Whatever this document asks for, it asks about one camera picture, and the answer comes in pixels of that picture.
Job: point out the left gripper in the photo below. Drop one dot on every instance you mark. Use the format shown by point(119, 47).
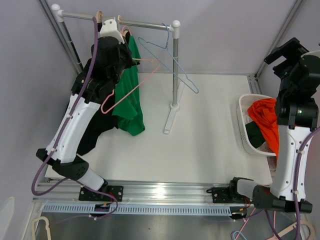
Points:
point(129, 62)

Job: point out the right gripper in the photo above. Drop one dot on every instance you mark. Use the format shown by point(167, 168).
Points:
point(293, 51)

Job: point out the pink wire hanger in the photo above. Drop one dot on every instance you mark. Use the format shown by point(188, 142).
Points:
point(129, 81)

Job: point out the bright green t shirt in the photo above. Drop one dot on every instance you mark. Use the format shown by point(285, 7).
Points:
point(130, 114)

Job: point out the orange t shirt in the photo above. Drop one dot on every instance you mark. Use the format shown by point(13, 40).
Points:
point(263, 113)

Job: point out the blue wire hanger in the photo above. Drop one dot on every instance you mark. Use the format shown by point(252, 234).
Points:
point(177, 70)

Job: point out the white and dark green shirt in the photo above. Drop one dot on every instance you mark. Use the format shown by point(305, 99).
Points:
point(254, 134)

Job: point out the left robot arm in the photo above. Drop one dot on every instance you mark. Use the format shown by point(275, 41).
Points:
point(89, 112)

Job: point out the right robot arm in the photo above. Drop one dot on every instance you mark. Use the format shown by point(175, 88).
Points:
point(297, 117)

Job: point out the beige hanger with black shirt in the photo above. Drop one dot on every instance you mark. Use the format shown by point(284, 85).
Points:
point(99, 17)

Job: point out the black t shirt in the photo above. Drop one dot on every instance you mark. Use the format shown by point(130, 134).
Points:
point(84, 138)

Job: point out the beige hanger on floor right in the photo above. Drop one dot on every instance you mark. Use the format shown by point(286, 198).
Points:
point(304, 224)

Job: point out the blue hanger on floor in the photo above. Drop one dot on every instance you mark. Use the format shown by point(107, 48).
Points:
point(237, 234)

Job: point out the white plastic basket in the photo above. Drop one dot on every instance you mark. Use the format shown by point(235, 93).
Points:
point(243, 118)

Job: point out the metal clothes rack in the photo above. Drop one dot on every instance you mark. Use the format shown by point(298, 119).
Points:
point(177, 85)

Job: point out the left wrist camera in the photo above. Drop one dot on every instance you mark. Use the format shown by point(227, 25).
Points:
point(110, 29)

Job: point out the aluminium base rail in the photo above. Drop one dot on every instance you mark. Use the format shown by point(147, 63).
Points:
point(162, 191)

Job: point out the slotted cable duct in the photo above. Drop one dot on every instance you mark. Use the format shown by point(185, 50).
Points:
point(144, 209)

